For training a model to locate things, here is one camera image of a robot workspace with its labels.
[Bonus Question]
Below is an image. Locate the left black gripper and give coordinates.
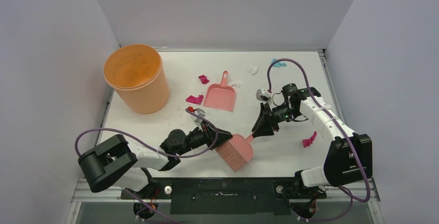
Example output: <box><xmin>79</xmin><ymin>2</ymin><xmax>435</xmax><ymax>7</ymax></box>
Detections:
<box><xmin>177</xmin><ymin>119</ymin><xmax>232</xmax><ymax>156</ymax></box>

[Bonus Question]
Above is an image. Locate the pink hand brush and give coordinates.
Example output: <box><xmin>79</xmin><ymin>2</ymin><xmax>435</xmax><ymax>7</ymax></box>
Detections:
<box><xmin>215</xmin><ymin>134</ymin><xmax>254</xmax><ymax>172</ymax></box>

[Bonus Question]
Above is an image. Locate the pink plastic dustpan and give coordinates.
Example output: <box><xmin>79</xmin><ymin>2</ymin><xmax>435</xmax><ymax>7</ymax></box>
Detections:
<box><xmin>203</xmin><ymin>71</ymin><xmax>236</xmax><ymax>112</ymax></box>

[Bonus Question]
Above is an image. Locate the orange plastic bucket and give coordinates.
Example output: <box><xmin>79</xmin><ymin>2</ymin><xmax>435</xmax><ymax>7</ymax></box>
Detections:
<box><xmin>103</xmin><ymin>44</ymin><xmax>170</xmax><ymax>114</ymax></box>

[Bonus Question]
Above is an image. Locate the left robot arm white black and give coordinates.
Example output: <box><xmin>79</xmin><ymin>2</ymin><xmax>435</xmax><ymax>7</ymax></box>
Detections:
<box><xmin>78</xmin><ymin>121</ymin><xmax>232</xmax><ymax>199</ymax></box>

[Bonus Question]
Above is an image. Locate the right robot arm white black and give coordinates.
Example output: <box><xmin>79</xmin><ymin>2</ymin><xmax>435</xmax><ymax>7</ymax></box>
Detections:
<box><xmin>252</xmin><ymin>83</ymin><xmax>373</xmax><ymax>198</ymax></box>

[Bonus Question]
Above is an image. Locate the magenta paper scrap by bucket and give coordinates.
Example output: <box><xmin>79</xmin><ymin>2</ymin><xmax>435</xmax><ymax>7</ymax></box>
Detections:
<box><xmin>186</xmin><ymin>94</ymin><xmax>204</xmax><ymax>105</ymax></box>

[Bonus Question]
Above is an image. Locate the magenta paper scrap right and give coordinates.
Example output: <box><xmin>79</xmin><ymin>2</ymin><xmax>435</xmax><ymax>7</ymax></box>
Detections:
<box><xmin>302</xmin><ymin>131</ymin><xmax>317</xmax><ymax>148</ymax></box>

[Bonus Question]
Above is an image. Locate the white paper scrap by dustpan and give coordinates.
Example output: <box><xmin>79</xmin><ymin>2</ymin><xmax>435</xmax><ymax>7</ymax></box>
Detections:
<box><xmin>230</xmin><ymin>81</ymin><xmax>243</xmax><ymax>87</ymax></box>

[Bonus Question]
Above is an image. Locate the white paper scrap upper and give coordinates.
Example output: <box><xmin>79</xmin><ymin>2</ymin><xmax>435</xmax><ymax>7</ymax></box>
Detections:
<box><xmin>246</xmin><ymin>63</ymin><xmax>259</xmax><ymax>75</ymax></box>

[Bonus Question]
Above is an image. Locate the teal paper scrap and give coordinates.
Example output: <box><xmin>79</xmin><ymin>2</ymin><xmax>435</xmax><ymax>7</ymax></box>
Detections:
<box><xmin>271</xmin><ymin>58</ymin><xmax>287</xmax><ymax>68</ymax></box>

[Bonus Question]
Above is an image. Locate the magenta paper scrap upper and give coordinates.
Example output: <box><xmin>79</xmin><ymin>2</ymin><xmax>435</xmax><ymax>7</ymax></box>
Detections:
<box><xmin>198</xmin><ymin>74</ymin><xmax>210</xmax><ymax>84</ymax></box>

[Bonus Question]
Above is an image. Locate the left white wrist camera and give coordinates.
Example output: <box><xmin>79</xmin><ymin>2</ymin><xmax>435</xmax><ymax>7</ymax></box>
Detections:
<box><xmin>187</xmin><ymin>107</ymin><xmax>206</xmax><ymax>129</ymax></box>

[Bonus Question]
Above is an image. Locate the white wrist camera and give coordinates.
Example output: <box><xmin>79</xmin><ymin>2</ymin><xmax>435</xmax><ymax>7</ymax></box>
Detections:
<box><xmin>187</xmin><ymin>107</ymin><xmax>206</xmax><ymax>129</ymax></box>
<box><xmin>256</xmin><ymin>89</ymin><xmax>272</xmax><ymax>102</ymax></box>

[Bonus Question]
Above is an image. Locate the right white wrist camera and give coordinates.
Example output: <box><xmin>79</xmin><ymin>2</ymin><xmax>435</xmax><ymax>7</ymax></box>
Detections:
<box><xmin>256</xmin><ymin>89</ymin><xmax>272</xmax><ymax>102</ymax></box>

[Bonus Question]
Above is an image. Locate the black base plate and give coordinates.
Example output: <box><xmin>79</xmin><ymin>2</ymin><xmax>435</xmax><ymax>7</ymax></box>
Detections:
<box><xmin>136</xmin><ymin>177</ymin><xmax>327</xmax><ymax>215</ymax></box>

